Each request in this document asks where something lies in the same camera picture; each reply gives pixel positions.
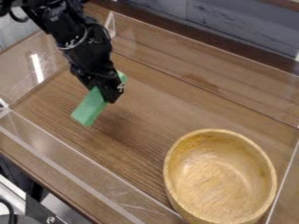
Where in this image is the brown wooden bowl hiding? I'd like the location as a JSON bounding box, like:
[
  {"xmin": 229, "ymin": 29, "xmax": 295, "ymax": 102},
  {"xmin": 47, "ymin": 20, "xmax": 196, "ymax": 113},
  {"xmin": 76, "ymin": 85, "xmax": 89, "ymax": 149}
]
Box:
[{"xmin": 163, "ymin": 129, "xmax": 278, "ymax": 224}]

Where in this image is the clear acrylic corner bracket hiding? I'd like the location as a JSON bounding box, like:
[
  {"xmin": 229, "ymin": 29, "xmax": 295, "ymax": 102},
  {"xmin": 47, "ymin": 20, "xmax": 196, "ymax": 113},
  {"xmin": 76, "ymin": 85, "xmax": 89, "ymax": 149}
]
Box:
[{"xmin": 104, "ymin": 12, "xmax": 116, "ymax": 38}]

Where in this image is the clear acrylic tray wall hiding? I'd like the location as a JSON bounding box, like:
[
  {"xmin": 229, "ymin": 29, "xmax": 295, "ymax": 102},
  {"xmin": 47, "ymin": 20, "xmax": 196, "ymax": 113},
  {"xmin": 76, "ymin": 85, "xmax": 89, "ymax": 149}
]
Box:
[{"xmin": 0, "ymin": 5, "xmax": 299, "ymax": 224}]

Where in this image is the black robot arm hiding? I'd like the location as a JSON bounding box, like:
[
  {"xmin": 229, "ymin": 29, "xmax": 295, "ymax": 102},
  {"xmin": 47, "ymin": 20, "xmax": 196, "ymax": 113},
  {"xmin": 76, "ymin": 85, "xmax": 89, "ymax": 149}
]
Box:
[{"xmin": 0, "ymin": 0, "xmax": 124, "ymax": 103}]

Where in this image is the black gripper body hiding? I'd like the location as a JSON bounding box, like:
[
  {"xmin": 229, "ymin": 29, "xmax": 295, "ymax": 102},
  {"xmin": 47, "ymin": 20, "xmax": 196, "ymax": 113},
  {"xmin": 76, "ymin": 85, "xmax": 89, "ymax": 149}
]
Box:
[{"xmin": 57, "ymin": 24, "xmax": 116, "ymax": 79}]

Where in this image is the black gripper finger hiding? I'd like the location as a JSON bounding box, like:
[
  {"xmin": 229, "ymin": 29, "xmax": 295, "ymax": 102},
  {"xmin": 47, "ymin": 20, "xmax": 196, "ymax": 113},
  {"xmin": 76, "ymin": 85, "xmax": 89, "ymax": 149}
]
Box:
[{"xmin": 97, "ymin": 77, "xmax": 124, "ymax": 103}]

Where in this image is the green rectangular block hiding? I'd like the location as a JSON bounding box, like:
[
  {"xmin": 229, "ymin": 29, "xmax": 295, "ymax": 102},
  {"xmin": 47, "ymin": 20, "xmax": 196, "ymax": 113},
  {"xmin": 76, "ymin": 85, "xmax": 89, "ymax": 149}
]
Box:
[{"xmin": 71, "ymin": 71, "xmax": 127, "ymax": 126}]

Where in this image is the black cable bottom left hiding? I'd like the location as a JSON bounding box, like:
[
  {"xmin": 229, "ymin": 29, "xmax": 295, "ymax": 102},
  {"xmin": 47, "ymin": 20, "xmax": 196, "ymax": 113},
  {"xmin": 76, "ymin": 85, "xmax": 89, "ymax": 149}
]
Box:
[{"xmin": 0, "ymin": 198, "xmax": 16, "ymax": 224}]

